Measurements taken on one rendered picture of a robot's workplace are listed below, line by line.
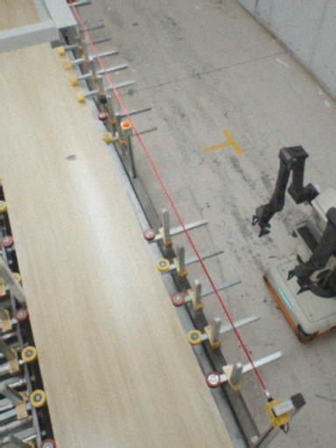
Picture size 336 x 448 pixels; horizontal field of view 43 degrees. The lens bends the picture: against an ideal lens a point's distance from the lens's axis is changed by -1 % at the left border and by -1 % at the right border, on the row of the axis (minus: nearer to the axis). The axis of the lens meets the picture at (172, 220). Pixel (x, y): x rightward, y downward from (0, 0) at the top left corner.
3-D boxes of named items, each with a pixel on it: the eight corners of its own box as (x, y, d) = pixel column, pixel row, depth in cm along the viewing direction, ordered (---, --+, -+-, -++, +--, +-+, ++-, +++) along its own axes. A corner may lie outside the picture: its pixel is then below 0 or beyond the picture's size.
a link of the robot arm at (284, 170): (299, 159, 217) (288, 145, 224) (289, 162, 216) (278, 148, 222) (285, 211, 252) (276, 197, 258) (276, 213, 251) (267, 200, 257)
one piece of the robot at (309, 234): (308, 231, 279) (316, 211, 262) (332, 264, 264) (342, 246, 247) (286, 238, 276) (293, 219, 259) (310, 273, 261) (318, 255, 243)
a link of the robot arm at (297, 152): (312, 150, 217) (301, 138, 222) (288, 162, 216) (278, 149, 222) (306, 200, 254) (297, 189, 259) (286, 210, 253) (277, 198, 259)
